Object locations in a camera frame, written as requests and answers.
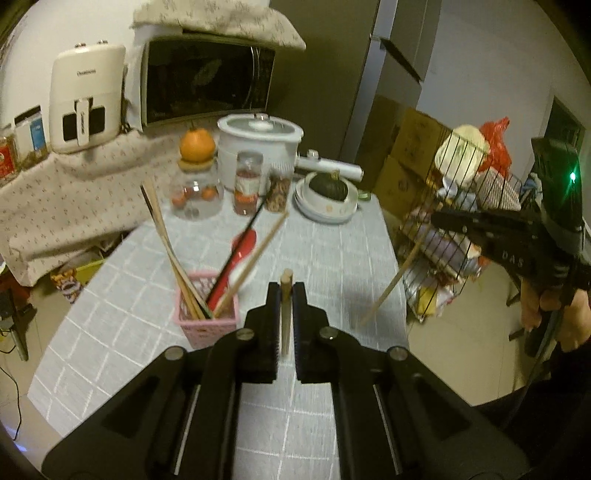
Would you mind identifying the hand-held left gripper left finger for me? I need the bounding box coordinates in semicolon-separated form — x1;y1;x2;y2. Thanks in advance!
41;281;282;480

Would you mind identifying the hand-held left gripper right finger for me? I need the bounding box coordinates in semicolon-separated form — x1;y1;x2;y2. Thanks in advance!
292;281;532;480

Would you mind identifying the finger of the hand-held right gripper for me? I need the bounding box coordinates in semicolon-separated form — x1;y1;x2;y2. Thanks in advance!
436;220;496;252
431;210;540;229

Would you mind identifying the long bamboo chopstick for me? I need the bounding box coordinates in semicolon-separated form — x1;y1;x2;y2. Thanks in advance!
280;269;294;358
355;226;432;329

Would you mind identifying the pink utensil basket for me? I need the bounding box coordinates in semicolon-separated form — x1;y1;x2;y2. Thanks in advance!
178;271;241;350

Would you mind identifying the red plastic spoon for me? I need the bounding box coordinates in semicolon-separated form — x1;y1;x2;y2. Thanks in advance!
205;230;258;305

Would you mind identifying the thin black chopstick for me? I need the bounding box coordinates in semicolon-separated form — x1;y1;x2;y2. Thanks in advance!
208;200;266;305

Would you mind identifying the group of wooden chopsticks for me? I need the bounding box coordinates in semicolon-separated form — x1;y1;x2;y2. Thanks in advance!
141;180;290;320

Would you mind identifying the person's right forearm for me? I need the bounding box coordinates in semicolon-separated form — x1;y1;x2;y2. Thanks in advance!
475;291;591;444

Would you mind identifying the person's right hand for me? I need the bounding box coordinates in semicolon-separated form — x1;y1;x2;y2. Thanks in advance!
521;282;591;352

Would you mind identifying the napa cabbage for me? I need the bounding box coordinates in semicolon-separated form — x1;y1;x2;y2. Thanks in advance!
435;124;491;178

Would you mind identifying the grey checked tablecloth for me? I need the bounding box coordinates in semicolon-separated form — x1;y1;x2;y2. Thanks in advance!
28;185;409;480

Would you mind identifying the red plastic bag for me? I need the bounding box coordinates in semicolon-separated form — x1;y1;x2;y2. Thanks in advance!
480;117;513;178

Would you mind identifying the cardboard box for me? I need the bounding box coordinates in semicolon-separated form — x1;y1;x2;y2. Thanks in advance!
372;154;428;215
390;108;455;178

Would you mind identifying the jar of dried slices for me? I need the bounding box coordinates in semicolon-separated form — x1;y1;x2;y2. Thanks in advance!
264;168;294;213

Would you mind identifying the jar of red spice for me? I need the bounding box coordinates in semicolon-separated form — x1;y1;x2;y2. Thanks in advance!
233;151;264;217

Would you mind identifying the dark green squash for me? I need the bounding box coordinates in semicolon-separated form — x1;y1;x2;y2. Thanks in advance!
308;170;352;204

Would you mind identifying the glass jar wooden lid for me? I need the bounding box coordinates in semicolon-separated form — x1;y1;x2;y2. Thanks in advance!
168;157;225;221

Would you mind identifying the white electric pot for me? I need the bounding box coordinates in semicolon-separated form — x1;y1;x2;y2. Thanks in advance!
217;112;363;195

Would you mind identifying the yellow snack packet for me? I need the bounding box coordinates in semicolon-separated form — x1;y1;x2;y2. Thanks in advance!
51;258;109;303

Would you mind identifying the large orange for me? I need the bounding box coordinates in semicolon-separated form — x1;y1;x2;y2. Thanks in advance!
179;122;217;163

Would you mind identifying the glass pot lid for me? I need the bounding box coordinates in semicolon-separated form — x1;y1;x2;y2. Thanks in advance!
219;113;303;139

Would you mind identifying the grey refrigerator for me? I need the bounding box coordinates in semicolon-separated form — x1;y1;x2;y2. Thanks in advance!
270;0;441;195

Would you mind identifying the floral cabinet cloth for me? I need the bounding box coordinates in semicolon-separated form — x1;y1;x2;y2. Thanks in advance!
0;124;232;287

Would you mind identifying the black microwave oven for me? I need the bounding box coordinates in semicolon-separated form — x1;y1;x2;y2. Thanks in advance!
139;34;278;132

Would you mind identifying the blue label jar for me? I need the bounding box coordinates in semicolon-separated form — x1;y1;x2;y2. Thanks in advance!
14;105;49;167

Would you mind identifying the white air fryer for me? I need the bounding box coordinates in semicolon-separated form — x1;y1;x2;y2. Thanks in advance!
48;42;127;154

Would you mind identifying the red label jar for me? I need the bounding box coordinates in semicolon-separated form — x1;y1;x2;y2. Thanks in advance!
0;124;19;181

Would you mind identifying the floral microwave cover cloth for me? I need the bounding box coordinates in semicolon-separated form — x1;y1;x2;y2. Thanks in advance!
131;0;308;51

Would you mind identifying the black wire rack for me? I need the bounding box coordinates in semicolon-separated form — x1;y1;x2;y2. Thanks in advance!
399;124;527;324

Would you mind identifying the white bowl green handle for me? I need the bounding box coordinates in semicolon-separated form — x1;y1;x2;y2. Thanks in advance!
302;171;370;214

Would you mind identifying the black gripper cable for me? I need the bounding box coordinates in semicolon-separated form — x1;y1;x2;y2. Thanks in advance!
501;314;561;430

